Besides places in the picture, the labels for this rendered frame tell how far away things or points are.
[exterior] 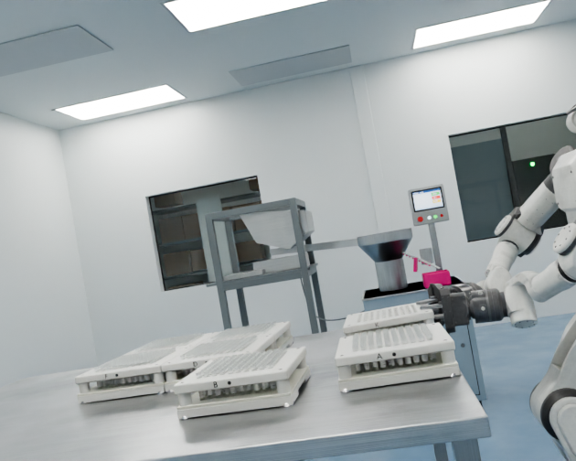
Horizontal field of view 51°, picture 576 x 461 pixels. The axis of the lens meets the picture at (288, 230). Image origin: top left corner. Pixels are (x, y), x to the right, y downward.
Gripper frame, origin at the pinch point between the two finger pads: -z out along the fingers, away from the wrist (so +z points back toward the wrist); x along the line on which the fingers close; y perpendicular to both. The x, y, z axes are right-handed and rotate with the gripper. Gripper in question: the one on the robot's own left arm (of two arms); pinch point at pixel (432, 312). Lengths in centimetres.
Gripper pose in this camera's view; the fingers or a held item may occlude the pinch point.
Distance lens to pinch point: 172.3
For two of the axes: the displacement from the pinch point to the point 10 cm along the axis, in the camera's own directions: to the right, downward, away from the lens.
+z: 9.5, -1.5, -2.8
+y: 2.8, -0.2, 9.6
